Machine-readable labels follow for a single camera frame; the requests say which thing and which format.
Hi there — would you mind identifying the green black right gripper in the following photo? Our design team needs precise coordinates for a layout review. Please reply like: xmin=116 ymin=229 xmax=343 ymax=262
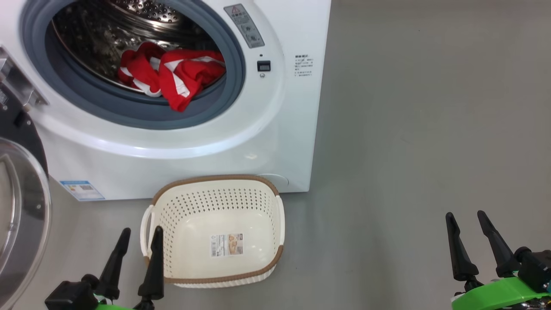
xmin=446 ymin=210 xmax=551 ymax=310

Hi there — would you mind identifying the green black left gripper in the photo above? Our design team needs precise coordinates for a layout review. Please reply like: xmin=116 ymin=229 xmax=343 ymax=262
xmin=45 ymin=226 xmax=164 ymax=310

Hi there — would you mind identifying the black round glass washer door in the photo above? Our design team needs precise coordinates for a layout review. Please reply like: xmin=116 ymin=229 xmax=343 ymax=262
xmin=0 ymin=80 xmax=51 ymax=310

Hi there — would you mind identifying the red and white garment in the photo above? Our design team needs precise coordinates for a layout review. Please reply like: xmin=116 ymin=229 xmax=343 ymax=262
xmin=118 ymin=42 xmax=226 ymax=112

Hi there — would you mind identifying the cream perforated laundry basket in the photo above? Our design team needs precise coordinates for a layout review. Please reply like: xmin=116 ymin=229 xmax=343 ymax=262
xmin=140 ymin=174 xmax=285 ymax=288

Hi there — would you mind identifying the white washing machine body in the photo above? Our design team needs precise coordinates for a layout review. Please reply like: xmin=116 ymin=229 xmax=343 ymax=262
xmin=0 ymin=0 xmax=332 ymax=202

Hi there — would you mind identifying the chrome door hinge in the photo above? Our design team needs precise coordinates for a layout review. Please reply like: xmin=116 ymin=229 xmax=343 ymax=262
xmin=0 ymin=45 xmax=49 ymax=113

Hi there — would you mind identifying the blue energy label sticker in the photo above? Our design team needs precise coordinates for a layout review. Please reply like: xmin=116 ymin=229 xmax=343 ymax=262
xmin=60 ymin=180 xmax=105 ymax=202

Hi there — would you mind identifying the product label sticker with barcode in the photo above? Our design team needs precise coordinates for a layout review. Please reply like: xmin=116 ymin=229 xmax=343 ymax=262
xmin=210 ymin=233 xmax=244 ymax=257

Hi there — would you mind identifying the round drain filter cover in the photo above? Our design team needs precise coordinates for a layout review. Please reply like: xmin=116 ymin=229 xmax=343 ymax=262
xmin=255 ymin=174 xmax=290 ymax=190

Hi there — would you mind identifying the stainless steel perforated drum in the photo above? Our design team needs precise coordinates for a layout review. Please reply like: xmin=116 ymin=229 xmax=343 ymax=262
xmin=52 ymin=0 xmax=224 ymax=93

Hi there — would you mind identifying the grey warning sticker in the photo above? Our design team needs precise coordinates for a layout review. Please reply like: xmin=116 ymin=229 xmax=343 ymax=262
xmin=223 ymin=4 xmax=265 ymax=49

